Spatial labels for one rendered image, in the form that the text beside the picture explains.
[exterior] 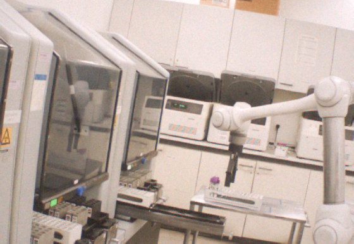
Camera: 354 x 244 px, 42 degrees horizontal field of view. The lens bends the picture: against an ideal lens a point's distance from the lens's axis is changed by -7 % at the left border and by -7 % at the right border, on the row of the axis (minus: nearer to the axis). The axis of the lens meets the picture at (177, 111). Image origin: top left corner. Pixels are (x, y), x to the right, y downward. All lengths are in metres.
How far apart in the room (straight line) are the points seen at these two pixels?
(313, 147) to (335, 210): 2.44
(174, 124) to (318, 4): 1.98
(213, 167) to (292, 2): 1.93
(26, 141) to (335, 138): 1.30
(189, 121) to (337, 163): 2.60
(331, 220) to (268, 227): 2.56
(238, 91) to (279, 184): 1.01
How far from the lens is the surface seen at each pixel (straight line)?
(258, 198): 2.48
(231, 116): 2.29
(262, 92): 4.76
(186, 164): 4.53
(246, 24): 4.78
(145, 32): 4.92
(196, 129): 4.49
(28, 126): 1.27
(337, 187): 2.09
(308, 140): 4.47
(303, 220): 2.46
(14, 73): 1.16
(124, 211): 2.23
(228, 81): 4.72
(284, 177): 4.49
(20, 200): 1.31
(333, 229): 2.04
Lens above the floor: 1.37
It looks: 3 degrees down
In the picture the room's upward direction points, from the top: 9 degrees clockwise
